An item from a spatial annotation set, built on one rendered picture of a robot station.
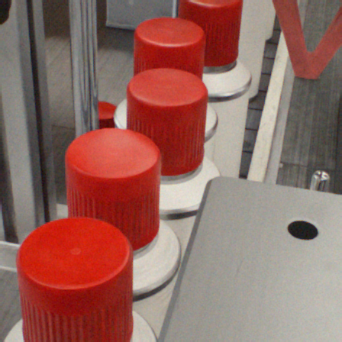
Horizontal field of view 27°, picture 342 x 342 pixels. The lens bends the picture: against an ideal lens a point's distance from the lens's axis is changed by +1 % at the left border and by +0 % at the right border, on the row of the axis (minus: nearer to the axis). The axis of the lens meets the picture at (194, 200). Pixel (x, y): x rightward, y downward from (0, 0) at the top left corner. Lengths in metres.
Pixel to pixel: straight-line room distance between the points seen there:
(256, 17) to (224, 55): 0.29
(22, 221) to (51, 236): 0.36
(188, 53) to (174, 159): 0.06
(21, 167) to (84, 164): 0.30
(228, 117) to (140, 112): 0.11
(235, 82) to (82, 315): 0.21
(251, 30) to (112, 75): 0.23
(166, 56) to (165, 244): 0.09
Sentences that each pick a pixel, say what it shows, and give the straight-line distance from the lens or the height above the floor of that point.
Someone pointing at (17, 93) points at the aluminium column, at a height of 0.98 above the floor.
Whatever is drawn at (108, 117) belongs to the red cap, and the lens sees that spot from 0.70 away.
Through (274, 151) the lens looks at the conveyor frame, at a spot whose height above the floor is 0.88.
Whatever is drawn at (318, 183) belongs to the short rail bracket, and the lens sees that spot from 0.49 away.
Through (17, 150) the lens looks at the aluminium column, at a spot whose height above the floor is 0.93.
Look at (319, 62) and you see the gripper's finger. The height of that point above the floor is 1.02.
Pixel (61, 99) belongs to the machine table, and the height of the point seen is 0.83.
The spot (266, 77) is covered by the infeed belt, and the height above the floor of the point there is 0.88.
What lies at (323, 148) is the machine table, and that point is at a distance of 0.74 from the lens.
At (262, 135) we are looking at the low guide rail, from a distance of 0.58.
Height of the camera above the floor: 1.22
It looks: 37 degrees down
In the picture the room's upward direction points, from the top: 5 degrees clockwise
